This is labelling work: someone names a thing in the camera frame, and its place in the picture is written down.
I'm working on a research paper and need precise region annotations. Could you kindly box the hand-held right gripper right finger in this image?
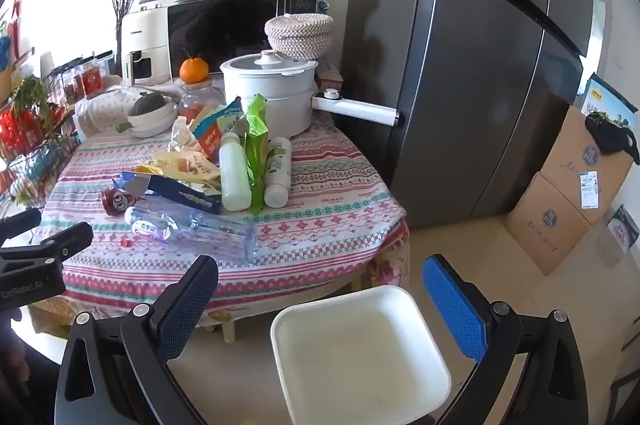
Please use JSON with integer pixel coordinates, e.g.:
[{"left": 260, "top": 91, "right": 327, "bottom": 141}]
[{"left": 422, "top": 254, "right": 591, "bottom": 425}]

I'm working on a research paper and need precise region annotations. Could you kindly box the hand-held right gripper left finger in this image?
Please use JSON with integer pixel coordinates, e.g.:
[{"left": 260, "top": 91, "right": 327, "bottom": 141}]
[{"left": 54, "top": 255, "right": 219, "bottom": 425}]

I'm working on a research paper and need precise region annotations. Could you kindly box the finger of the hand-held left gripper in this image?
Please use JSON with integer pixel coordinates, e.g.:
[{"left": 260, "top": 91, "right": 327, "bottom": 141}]
[
  {"left": 0, "top": 221, "right": 94, "bottom": 277},
  {"left": 0, "top": 208, "right": 42, "bottom": 248}
]

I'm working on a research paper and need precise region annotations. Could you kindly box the red cartoon face bottle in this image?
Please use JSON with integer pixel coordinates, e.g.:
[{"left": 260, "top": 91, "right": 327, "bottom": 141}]
[{"left": 101, "top": 188, "right": 133, "bottom": 216}]

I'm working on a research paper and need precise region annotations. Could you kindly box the clear plastic water bottle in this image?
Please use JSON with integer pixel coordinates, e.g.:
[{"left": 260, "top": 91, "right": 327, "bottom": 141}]
[{"left": 124, "top": 198, "right": 258, "bottom": 262}]

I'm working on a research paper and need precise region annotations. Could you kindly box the white square waste bin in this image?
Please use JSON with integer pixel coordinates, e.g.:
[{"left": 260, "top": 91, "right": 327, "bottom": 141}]
[{"left": 270, "top": 284, "right": 452, "bottom": 425}]

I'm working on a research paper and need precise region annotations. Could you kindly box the blue snack packet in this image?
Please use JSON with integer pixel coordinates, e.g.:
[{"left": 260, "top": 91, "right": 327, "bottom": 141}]
[{"left": 120, "top": 172, "right": 223, "bottom": 215}]

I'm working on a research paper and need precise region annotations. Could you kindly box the plain white plastic bottle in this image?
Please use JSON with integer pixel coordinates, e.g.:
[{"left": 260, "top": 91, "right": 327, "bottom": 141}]
[{"left": 219, "top": 131, "right": 253, "bottom": 212}]

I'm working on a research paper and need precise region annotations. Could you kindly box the green snack wrapper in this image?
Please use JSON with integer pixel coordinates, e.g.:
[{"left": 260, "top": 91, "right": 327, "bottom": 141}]
[{"left": 243, "top": 94, "right": 271, "bottom": 214}]

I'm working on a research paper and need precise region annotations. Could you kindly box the plain cardboard box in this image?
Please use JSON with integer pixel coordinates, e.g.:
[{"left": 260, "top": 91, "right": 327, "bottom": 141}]
[{"left": 505, "top": 172, "right": 601, "bottom": 276}]

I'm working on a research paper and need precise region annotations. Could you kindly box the green potted plant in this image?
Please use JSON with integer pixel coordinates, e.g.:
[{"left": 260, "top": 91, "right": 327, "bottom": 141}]
[{"left": 10, "top": 75, "right": 56, "bottom": 126}]

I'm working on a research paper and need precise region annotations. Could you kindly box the white floral cloth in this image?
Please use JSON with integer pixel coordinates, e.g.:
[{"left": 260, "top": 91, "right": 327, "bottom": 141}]
[{"left": 75, "top": 88, "right": 151, "bottom": 137}]

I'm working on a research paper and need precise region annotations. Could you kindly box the yellow snack packet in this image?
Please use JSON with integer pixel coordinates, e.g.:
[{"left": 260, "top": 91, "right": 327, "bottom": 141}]
[{"left": 132, "top": 150, "right": 223, "bottom": 196}]

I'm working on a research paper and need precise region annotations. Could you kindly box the row of red spice jars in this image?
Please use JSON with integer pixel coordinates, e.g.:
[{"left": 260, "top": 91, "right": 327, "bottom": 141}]
[{"left": 62, "top": 60, "right": 106, "bottom": 101}]

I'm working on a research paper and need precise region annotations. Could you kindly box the white bottle green label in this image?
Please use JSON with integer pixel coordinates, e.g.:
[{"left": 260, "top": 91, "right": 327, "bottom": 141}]
[{"left": 263, "top": 136, "right": 293, "bottom": 208}]

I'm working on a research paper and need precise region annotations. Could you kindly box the white ceramic bowl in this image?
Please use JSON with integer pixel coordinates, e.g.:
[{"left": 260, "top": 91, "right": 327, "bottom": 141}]
[{"left": 127, "top": 98, "right": 179, "bottom": 128}]

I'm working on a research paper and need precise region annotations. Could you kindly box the crumpled white tissue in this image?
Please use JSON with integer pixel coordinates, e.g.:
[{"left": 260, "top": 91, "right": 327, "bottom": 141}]
[{"left": 169, "top": 116, "right": 201, "bottom": 153}]

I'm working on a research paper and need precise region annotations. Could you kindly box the dark green squash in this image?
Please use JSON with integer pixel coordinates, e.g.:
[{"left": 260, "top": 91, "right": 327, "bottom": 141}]
[{"left": 132, "top": 91, "right": 168, "bottom": 116}]

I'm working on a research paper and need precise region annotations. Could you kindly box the patterned striped tablecloth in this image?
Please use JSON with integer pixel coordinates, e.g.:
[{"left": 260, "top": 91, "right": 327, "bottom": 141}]
[{"left": 30, "top": 105, "right": 411, "bottom": 336}]

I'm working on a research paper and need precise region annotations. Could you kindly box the torn brown paper bag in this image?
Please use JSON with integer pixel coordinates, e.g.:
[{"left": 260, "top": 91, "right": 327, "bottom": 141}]
[{"left": 190, "top": 98, "right": 246, "bottom": 162}]

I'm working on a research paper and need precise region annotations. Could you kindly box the cardboard box with label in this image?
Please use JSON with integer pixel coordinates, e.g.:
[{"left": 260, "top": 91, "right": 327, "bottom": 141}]
[{"left": 540, "top": 105, "right": 633, "bottom": 226}]

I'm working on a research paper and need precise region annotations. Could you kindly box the printed flat packet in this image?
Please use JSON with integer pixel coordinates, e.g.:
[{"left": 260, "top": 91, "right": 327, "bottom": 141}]
[{"left": 607, "top": 205, "right": 640, "bottom": 253}]

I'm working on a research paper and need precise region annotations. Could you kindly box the clear glass jar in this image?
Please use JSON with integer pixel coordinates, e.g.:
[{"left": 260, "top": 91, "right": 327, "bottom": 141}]
[{"left": 177, "top": 85, "right": 226, "bottom": 121}]

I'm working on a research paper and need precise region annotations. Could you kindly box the large orange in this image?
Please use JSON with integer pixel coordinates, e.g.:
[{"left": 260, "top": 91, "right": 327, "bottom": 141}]
[{"left": 179, "top": 55, "right": 209, "bottom": 84}]

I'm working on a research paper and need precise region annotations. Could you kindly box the white air fryer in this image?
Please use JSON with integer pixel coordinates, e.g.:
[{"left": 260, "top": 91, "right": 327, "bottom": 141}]
[{"left": 121, "top": 2, "right": 173, "bottom": 86}]

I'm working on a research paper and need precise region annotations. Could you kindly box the white electric cooking pot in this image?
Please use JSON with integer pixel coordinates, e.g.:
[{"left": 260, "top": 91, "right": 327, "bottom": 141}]
[{"left": 220, "top": 49, "right": 405, "bottom": 138}]

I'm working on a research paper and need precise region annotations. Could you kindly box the black bag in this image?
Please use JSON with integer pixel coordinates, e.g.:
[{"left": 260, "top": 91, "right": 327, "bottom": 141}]
[{"left": 585, "top": 112, "right": 640, "bottom": 165}]

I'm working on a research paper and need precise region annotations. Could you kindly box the grey refrigerator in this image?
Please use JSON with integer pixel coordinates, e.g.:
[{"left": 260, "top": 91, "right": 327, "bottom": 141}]
[{"left": 340, "top": 0, "right": 608, "bottom": 228}]

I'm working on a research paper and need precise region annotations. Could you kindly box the blue printed box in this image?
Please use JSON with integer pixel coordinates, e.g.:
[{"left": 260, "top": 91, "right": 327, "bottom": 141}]
[{"left": 577, "top": 72, "right": 640, "bottom": 131}]

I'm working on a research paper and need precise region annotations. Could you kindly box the black door microwave oven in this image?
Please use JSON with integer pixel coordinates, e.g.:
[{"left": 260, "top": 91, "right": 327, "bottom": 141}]
[{"left": 167, "top": 0, "right": 321, "bottom": 82}]

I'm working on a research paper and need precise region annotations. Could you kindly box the black wire rack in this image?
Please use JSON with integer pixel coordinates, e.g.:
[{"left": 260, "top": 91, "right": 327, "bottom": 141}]
[{"left": 0, "top": 50, "right": 118, "bottom": 206}]

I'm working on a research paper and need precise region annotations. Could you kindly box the woven rope basket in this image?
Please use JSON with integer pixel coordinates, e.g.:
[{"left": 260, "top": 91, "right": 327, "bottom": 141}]
[{"left": 264, "top": 12, "right": 334, "bottom": 61}]

